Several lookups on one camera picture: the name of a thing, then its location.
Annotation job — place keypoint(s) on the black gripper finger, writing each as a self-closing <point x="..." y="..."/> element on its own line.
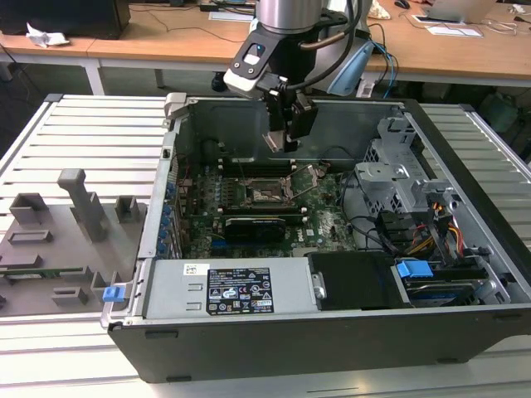
<point x="278" y="112"/>
<point x="303" y="120"/>

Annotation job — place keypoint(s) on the silver CPU plate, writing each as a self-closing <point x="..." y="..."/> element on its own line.
<point x="276" y="140"/>

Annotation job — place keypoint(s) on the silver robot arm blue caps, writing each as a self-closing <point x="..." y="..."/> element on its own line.
<point x="286" y="12"/>

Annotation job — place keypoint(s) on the black CPU socket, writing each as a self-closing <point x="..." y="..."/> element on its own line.
<point x="265" y="192"/>

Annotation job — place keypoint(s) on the green motherboard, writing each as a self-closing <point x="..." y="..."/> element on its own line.
<point x="323" y="215"/>

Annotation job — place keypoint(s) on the grey case corner latch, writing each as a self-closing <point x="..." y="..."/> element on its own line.
<point x="175" y="105"/>

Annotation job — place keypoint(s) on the metal drive cage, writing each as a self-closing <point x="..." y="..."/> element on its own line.
<point x="386" y="182"/>

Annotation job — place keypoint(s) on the black computer mouse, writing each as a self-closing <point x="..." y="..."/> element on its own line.
<point x="401" y="3"/>

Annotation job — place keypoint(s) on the black graphics card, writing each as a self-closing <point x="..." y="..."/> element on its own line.
<point x="255" y="230"/>

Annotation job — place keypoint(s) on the wooden office desk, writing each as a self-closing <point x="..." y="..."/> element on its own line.
<point x="435" y="54"/>
<point x="41" y="51"/>

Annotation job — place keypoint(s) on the silver laptop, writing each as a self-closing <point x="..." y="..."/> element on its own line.
<point x="456" y="10"/>

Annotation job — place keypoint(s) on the black plastic shroud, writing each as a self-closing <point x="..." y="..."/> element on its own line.
<point x="352" y="282"/>

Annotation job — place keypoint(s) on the black power supply label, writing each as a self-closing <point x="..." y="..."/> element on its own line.
<point x="240" y="290"/>

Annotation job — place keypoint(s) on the blue disk carrier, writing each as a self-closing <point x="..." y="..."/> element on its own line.
<point x="414" y="273"/>

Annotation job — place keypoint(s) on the grey power supply unit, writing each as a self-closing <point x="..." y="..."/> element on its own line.
<point x="174" y="290"/>

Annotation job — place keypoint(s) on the black open PC case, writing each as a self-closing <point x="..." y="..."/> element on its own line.
<point x="290" y="348"/>

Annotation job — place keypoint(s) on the black box on desk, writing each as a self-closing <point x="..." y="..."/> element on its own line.
<point x="62" y="16"/>

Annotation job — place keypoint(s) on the crumpled white paper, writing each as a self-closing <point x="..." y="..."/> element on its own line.
<point x="45" y="36"/>

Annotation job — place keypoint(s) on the blue case latch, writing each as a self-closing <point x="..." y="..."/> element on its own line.
<point x="113" y="294"/>

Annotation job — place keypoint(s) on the grey parts rack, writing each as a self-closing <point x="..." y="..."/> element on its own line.
<point x="62" y="248"/>

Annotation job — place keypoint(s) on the green RAM stick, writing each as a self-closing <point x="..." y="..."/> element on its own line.
<point x="50" y="271"/>

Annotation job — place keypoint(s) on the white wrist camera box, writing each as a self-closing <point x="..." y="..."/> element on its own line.
<point x="245" y="79"/>

